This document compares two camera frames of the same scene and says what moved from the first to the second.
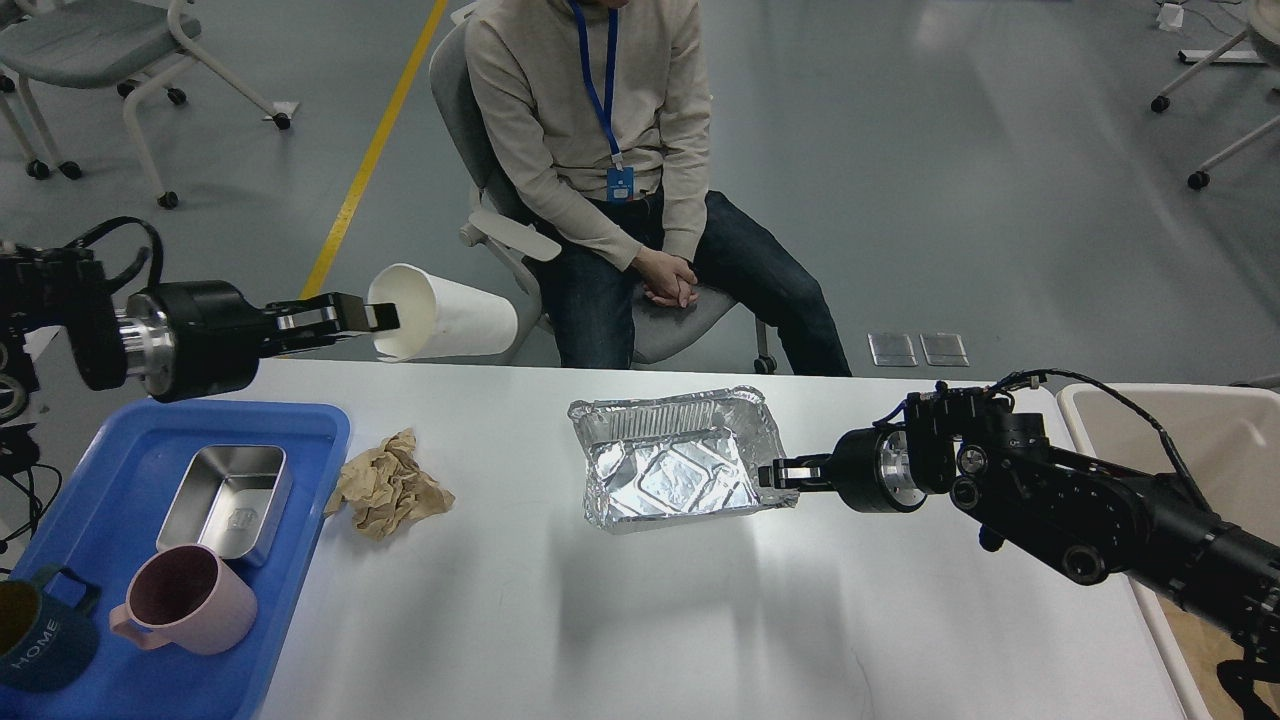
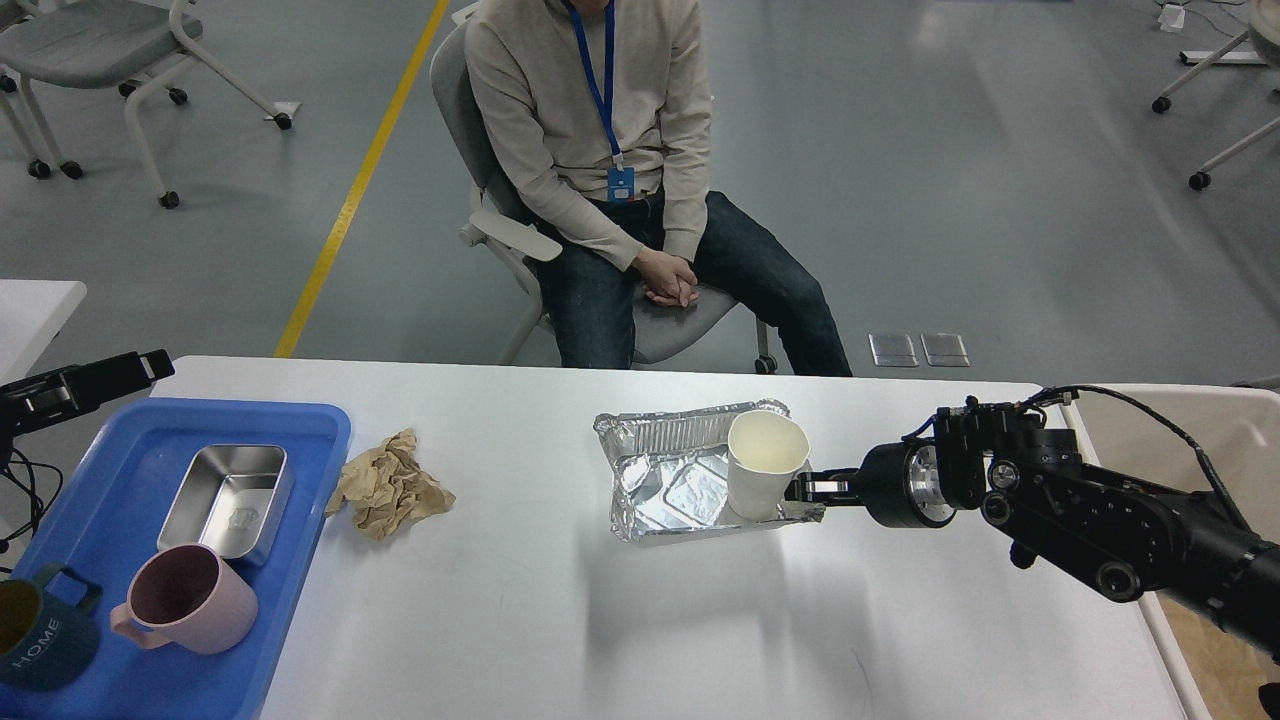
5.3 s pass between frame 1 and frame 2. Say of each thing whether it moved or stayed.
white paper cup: moved
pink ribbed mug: stayed
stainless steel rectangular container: stayed
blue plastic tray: stayed
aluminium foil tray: moved
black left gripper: moved
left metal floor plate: stayed
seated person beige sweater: stayed
